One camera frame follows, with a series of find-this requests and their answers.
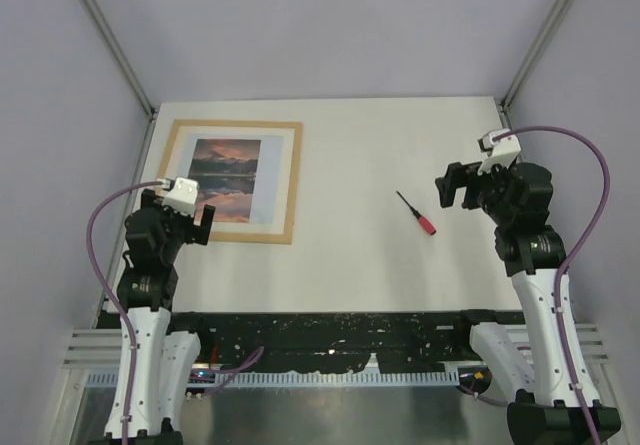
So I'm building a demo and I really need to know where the white slotted cable duct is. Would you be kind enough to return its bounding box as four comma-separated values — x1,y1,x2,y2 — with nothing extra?
86,370,460,389

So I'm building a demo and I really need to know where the black speckled base plate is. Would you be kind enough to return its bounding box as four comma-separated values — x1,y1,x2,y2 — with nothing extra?
97,308,529,374

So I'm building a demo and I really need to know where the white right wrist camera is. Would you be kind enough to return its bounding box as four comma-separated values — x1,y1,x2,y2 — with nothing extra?
477,129,521,175

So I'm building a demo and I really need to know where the aluminium rail across front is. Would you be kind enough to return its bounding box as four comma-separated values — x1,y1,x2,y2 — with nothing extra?
64,324,609,368

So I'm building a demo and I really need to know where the right aluminium corner post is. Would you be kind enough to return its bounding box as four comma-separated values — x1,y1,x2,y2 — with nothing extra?
498,0,575,114

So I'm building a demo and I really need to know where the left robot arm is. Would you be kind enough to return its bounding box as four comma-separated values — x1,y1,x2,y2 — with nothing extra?
100,178,215,444

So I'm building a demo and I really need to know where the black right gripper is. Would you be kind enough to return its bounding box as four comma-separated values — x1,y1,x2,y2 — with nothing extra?
436,156,517,226

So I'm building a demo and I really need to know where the left aluminium corner post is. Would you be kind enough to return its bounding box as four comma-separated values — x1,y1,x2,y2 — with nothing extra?
62,0,157,119

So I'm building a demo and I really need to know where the red handled screwdriver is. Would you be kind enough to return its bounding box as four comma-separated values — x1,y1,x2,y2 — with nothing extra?
396,191,437,236

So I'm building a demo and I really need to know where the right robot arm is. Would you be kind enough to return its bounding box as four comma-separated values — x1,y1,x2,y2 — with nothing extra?
435,162,622,444

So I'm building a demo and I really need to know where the wooden picture frame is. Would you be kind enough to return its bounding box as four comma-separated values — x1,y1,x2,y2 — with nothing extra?
158,119,303,245

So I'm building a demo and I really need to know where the aluminium corner post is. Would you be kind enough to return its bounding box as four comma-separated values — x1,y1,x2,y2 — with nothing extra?
498,0,575,114
62,0,157,119

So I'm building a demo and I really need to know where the sunset mountain photo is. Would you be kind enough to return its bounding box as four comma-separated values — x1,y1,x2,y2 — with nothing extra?
188,139,261,223

